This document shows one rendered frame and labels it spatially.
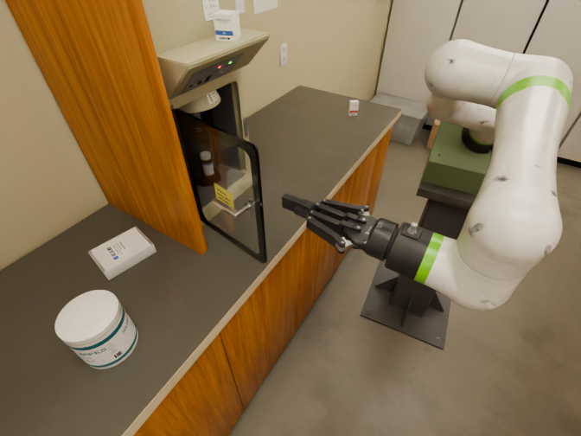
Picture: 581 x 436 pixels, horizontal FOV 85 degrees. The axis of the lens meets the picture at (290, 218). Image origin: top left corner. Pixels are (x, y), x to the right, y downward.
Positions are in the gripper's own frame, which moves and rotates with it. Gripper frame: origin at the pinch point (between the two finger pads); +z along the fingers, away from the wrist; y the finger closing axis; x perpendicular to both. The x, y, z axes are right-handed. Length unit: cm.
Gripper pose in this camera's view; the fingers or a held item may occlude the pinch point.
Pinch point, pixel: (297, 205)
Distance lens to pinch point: 66.6
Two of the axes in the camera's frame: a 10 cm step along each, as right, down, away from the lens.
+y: -5.3, 5.9, -6.1
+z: -8.5, -3.6, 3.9
